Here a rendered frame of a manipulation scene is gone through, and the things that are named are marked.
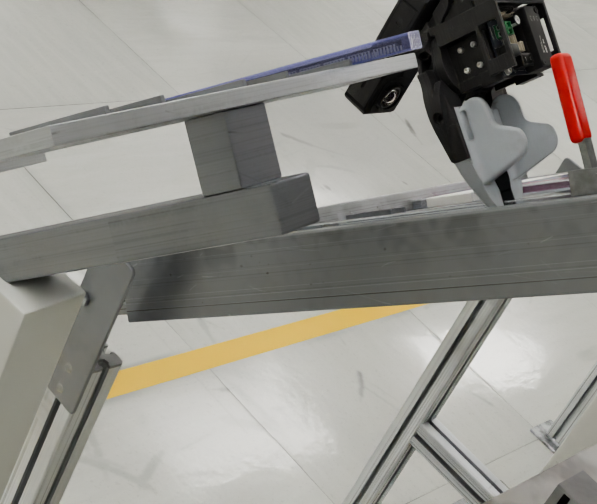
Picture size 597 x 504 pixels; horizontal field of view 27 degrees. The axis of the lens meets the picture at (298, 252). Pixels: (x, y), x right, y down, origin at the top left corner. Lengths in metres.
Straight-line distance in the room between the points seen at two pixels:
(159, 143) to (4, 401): 1.98
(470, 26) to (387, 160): 2.33
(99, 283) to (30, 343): 0.21
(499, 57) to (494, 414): 1.68
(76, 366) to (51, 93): 1.79
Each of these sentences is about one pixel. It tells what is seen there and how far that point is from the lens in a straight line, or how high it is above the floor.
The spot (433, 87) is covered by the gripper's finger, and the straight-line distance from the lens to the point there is 0.95.
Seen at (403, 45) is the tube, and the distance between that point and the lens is 0.78.
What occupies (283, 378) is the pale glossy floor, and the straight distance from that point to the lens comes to 2.32.
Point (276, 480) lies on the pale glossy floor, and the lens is 2.11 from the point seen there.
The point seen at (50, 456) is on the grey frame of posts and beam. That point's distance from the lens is 1.19.
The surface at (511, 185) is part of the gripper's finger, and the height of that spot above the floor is 0.96.
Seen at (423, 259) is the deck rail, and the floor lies 0.93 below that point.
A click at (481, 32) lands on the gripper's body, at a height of 1.06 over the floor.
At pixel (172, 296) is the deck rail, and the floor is 0.73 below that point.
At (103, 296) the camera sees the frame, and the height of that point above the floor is 0.72.
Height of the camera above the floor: 1.34
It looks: 30 degrees down
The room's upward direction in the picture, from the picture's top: 27 degrees clockwise
